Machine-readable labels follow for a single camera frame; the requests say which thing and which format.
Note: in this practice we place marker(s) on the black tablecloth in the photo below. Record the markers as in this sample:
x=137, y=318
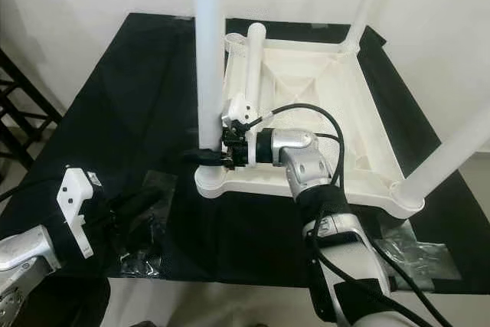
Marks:
x=138, y=89

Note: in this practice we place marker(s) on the black round stool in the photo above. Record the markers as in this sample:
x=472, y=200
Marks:
x=31, y=84

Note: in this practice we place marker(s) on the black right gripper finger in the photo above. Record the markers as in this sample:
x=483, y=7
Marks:
x=203, y=156

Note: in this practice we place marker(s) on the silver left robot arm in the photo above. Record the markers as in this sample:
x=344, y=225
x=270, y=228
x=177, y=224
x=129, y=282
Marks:
x=23, y=254

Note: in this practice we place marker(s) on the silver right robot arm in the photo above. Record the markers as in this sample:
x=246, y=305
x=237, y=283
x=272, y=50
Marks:
x=302, y=158

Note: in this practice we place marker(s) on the clear plastic sheet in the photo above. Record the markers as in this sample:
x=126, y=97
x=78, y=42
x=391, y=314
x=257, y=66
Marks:
x=145, y=262
x=421, y=258

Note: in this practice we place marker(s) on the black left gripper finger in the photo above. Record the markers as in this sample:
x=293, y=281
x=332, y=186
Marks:
x=138, y=201

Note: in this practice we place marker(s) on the white plastic table top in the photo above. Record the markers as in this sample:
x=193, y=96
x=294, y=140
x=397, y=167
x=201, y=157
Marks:
x=306, y=74

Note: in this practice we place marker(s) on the grey tape patch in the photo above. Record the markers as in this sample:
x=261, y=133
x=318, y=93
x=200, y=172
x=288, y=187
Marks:
x=184, y=17
x=321, y=24

